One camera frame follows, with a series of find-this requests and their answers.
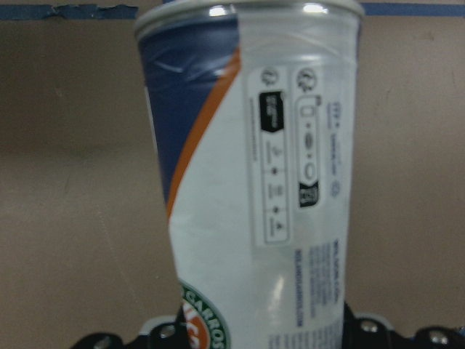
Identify brown paper table mat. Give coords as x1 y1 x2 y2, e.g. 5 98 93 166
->
1 1 464 348

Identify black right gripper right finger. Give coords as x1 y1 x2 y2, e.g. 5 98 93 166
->
342 304 464 348

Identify white blue tennis ball can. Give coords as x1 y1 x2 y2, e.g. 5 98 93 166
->
134 1 364 348

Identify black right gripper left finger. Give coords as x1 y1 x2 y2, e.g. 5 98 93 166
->
71 308 189 348

